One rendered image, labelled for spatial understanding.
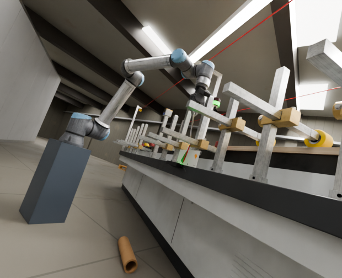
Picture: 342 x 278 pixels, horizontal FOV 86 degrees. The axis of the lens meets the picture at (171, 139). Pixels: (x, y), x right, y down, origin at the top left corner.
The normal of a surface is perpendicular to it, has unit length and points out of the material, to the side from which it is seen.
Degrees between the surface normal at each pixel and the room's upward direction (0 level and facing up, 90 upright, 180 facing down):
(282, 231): 90
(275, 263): 90
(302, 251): 90
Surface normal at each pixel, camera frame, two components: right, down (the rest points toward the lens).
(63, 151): 0.77, 0.15
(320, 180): -0.87, -0.33
